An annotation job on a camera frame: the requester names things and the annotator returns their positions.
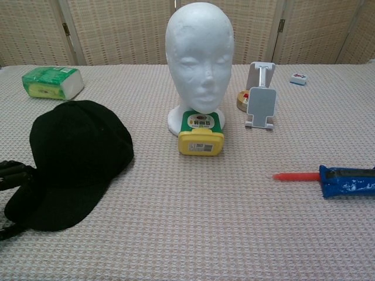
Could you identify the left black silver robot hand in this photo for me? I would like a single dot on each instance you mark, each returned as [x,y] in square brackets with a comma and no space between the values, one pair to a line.
[14,174]

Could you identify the black baseball cap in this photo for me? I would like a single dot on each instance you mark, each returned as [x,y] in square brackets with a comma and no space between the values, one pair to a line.
[79,152]

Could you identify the white foam mannequin head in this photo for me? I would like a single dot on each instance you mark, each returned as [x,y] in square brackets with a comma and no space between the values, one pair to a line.
[199,49]

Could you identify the green tissue pack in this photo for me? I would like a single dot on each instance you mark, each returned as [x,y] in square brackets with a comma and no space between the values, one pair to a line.
[49,83]

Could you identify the woven folding screen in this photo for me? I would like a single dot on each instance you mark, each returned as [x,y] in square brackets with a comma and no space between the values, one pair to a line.
[117,29]

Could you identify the beige woven tablecloth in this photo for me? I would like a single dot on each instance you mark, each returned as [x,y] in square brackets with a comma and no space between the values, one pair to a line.
[187,222]

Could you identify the green box with yellow lid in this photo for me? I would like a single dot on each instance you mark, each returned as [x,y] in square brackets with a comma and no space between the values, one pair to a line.
[200,137]

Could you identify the tan tape roll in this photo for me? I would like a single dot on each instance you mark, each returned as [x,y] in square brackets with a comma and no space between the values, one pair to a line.
[242,102]

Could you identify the white phone stand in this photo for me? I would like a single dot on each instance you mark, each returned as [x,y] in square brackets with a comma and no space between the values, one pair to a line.
[262,102]

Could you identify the red pen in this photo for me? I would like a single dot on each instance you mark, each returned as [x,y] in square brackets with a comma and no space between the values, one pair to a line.
[296,176]

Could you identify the white mahjong tile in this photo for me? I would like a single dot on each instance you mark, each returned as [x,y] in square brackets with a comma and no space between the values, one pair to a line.
[299,79]

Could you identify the blue pencil case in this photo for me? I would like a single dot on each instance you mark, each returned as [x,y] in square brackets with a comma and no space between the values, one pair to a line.
[348,183]

